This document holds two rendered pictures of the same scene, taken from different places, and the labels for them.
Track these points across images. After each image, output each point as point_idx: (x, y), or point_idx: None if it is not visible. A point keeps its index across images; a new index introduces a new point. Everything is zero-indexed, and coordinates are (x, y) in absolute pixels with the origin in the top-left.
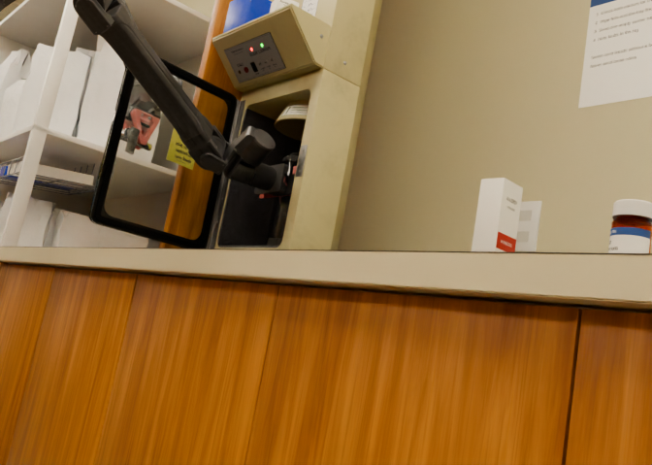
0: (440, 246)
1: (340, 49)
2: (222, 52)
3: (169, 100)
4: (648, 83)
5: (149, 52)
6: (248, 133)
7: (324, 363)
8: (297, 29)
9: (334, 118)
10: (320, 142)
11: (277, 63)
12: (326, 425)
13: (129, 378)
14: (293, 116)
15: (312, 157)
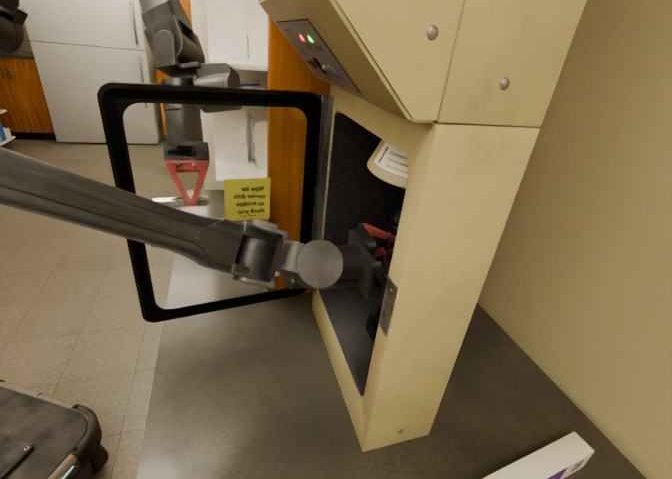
0: (644, 333)
1: (492, 51)
2: (277, 25)
3: (129, 238)
4: None
5: (22, 189)
6: (287, 265)
7: None
8: (351, 37)
9: (461, 224)
10: (426, 276)
11: (347, 81)
12: None
13: None
14: (388, 179)
15: (408, 306)
